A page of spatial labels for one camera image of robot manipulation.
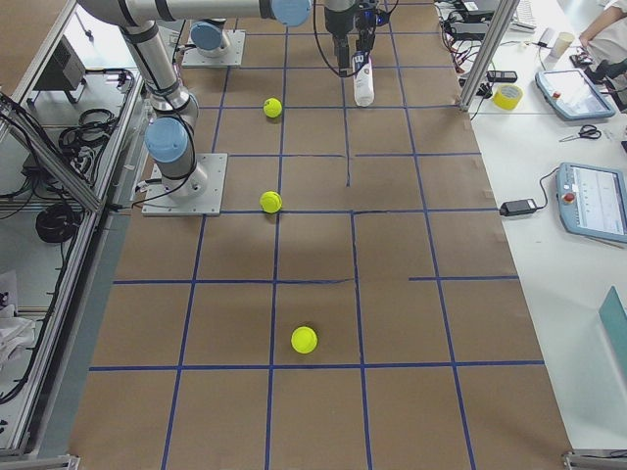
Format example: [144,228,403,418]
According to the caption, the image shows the coiled black cables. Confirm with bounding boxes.
[34,203,79,245]

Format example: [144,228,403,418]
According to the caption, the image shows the paper cup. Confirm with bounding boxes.
[550,31,575,59]

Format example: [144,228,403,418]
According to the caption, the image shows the near teach pendant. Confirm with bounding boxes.
[555,163,626,244]

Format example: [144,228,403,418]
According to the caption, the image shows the far teach pendant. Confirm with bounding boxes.
[535,69,615,120]

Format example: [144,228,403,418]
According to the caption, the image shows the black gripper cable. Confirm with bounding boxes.
[312,0,401,77]

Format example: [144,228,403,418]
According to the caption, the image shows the grey electronics box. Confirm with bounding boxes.
[33,35,86,104]

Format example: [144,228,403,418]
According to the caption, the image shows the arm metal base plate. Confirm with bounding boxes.
[141,153,227,216]
[182,29,246,69]

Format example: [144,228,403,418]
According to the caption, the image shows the yellow tennis ball near base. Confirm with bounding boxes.
[263,97,283,118]

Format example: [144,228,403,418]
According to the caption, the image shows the black power adapter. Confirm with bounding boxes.
[499,199,538,216]

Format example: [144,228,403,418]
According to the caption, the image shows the aluminium frame post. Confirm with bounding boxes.
[458,0,519,112]

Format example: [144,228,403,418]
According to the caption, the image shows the yellow tape roll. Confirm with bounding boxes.
[493,84,523,111]

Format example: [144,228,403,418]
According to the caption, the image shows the teach pendant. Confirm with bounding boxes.
[535,69,615,120]
[555,163,626,244]

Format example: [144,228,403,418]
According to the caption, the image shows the black phone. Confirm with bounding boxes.
[486,70,518,83]

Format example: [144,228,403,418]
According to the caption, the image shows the white blue tennis ball can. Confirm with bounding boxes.
[353,51,375,107]

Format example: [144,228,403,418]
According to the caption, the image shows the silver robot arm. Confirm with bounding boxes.
[190,19,230,58]
[79,0,386,116]

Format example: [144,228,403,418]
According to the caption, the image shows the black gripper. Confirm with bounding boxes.
[324,6,375,70]

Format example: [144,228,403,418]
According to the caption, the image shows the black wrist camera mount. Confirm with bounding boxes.
[355,0,391,30]

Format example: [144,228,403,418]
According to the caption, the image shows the middle yellow tennis ball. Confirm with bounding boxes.
[260,191,283,214]

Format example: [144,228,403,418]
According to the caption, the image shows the black handled scissors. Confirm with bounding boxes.
[559,124,602,142]

